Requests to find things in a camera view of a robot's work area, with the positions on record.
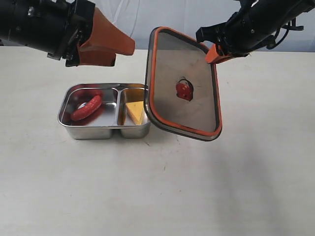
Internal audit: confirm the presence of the stainless steel lunch box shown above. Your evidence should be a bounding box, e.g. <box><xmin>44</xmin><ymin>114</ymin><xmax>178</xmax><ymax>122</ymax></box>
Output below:
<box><xmin>58</xmin><ymin>83</ymin><xmax>151</xmax><ymax>140</ymax></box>

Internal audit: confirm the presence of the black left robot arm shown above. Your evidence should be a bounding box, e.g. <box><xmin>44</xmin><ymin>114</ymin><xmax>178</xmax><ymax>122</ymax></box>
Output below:
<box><xmin>0</xmin><ymin>0</ymin><xmax>135</xmax><ymax>67</ymax></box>

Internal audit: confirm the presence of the dark transparent lunch box lid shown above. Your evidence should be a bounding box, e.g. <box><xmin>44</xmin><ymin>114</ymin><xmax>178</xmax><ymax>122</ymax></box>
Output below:
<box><xmin>144</xmin><ymin>27</ymin><xmax>222</xmax><ymax>142</ymax></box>

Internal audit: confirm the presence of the yellow cheese wedge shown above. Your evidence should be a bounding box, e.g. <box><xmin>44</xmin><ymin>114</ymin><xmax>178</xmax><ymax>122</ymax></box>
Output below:
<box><xmin>126</xmin><ymin>101</ymin><xmax>144</xmax><ymax>125</ymax></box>

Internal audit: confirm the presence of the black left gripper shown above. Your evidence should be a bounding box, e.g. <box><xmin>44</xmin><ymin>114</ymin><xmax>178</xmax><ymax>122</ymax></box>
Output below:
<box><xmin>47</xmin><ymin>0</ymin><xmax>135</xmax><ymax>67</ymax></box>

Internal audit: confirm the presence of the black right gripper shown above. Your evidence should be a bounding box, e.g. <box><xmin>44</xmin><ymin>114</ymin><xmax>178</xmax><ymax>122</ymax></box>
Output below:
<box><xmin>195</xmin><ymin>0</ymin><xmax>280</xmax><ymax>65</ymax></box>

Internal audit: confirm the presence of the red sausage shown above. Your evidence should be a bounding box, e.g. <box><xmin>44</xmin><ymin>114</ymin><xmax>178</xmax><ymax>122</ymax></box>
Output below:
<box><xmin>70</xmin><ymin>95</ymin><xmax>102</xmax><ymax>121</ymax></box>

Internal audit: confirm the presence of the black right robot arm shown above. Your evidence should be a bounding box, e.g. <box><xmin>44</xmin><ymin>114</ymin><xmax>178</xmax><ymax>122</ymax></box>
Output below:
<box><xmin>196</xmin><ymin>0</ymin><xmax>315</xmax><ymax>64</ymax></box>

